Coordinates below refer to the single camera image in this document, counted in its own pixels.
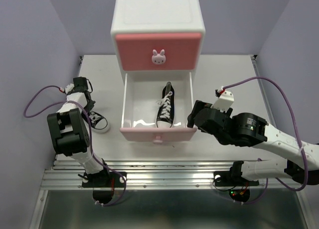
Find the black canvas sneaker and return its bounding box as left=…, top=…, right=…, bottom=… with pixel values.
left=89, top=111, right=110, bottom=133
left=156, top=82, right=175, bottom=128

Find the light pink drawer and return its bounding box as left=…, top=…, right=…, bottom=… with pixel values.
left=120, top=71, right=197, bottom=144

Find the dark pink drawer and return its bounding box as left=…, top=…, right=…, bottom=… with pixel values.
left=115, top=33, right=202, bottom=71

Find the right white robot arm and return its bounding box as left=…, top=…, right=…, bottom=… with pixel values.
left=187, top=101, right=319, bottom=186

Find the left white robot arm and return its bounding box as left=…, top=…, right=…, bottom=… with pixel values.
left=47, top=77, right=111, bottom=187

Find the white shoe cabinet body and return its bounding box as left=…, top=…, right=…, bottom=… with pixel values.
left=110, top=0, right=205, bottom=75

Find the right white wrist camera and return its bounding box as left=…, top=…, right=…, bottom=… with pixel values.
left=210, top=86, right=234, bottom=112

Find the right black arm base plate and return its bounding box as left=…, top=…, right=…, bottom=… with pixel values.
left=214, top=171, right=260, bottom=187

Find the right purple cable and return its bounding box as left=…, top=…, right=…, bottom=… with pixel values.
left=215, top=76, right=309, bottom=206

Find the aluminium mounting rail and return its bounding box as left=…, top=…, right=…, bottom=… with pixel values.
left=39, top=160, right=305, bottom=190

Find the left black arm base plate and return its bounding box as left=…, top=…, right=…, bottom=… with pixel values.
left=78, top=171, right=127, bottom=188

